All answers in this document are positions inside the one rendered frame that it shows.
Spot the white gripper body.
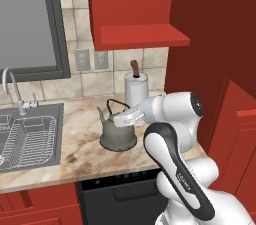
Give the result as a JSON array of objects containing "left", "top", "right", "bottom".
[{"left": 112, "top": 104, "right": 147, "bottom": 129}]

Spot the grey-green kettle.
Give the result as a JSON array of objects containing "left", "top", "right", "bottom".
[{"left": 96, "top": 98, "right": 138, "bottom": 153}]

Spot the grey steel sink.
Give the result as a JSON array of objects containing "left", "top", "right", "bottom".
[{"left": 0, "top": 102, "right": 65, "bottom": 174}]

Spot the tall red cabinet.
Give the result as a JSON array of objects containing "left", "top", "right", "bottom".
[{"left": 164, "top": 0, "right": 256, "bottom": 157}]

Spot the red base cabinet door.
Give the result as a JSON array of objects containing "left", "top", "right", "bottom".
[{"left": 0, "top": 203, "right": 84, "bottom": 225}]

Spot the white paper towel roll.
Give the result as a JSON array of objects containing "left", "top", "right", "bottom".
[{"left": 124, "top": 71, "right": 150, "bottom": 127}]

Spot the brown wooden towel holder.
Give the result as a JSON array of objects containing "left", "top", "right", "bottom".
[{"left": 129, "top": 59, "right": 141, "bottom": 79}]

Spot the black dishwasher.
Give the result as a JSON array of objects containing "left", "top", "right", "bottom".
[{"left": 76, "top": 168, "right": 169, "bottom": 225}]

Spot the silver tap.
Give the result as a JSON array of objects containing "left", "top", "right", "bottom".
[{"left": 2, "top": 67, "right": 40, "bottom": 116}]

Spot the red drawer front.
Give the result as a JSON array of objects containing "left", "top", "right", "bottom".
[{"left": 0, "top": 182, "right": 82, "bottom": 214}]

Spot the grey framed window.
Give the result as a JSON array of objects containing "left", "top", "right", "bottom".
[{"left": 0, "top": 0, "right": 72, "bottom": 84}]

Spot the grey wall socket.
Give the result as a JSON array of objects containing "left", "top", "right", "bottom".
[
  {"left": 93, "top": 49, "right": 110, "bottom": 71},
  {"left": 74, "top": 48, "right": 91, "bottom": 72}
]

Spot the black dishwasher handle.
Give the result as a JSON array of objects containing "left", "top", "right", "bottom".
[{"left": 112, "top": 186, "right": 160, "bottom": 203}]

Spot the white wire rack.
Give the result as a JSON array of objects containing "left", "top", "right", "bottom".
[{"left": 0, "top": 114, "right": 58, "bottom": 167}]

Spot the red open wall shelf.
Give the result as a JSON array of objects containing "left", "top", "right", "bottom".
[{"left": 86, "top": 0, "right": 203, "bottom": 52}]

